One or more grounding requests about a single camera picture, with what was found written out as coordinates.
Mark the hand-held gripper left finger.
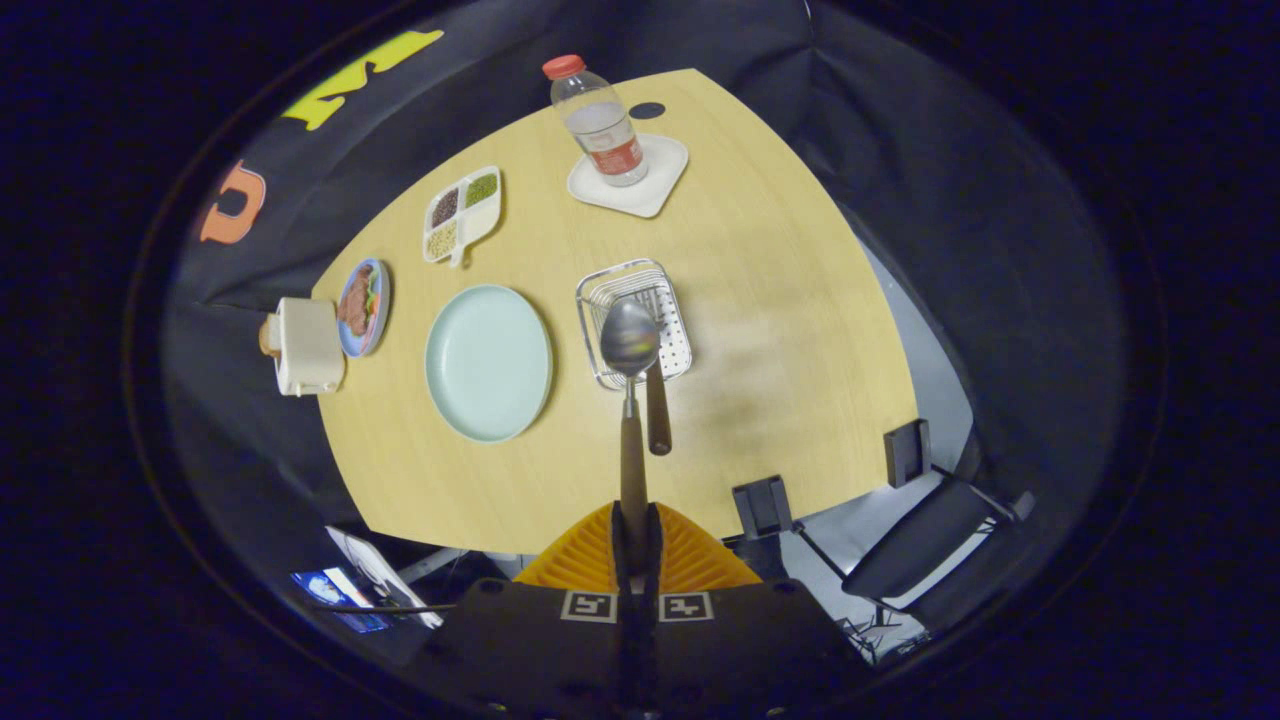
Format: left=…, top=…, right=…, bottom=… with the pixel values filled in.
left=420, top=503, right=641, bottom=720

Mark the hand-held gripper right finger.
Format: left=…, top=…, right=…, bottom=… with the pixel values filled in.
left=640, top=503, right=871, bottom=720

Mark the fork with wooden handle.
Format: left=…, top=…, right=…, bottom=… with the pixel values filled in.
left=610, top=285, right=673, bottom=457

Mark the spoon with wooden handle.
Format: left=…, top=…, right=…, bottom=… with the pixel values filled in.
left=600, top=299, right=662, bottom=541

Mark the white tilted board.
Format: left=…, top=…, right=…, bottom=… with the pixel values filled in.
left=325, top=526, right=444, bottom=630

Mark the black office chair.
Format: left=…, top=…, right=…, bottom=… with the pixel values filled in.
left=732, top=419, right=1036, bottom=641

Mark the computer screen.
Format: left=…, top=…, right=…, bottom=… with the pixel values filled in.
left=290, top=567, right=391, bottom=634

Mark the light green round plate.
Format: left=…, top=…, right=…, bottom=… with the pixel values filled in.
left=424, top=284, right=554, bottom=444

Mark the perforated metal basket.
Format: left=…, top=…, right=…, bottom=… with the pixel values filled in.
left=575, top=258, right=693, bottom=391

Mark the white toaster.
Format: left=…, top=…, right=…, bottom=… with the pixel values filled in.
left=274, top=297, right=347, bottom=398

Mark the blue plate with food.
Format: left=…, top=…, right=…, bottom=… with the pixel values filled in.
left=336, top=258, right=392, bottom=359

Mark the white divided snack tray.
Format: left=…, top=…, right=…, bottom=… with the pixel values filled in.
left=422, top=165, right=502, bottom=269

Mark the white square coaster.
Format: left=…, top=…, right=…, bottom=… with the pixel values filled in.
left=566, top=133, right=690, bottom=220

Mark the clear water bottle red cap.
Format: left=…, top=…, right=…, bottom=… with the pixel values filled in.
left=542, top=54, right=649, bottom=188

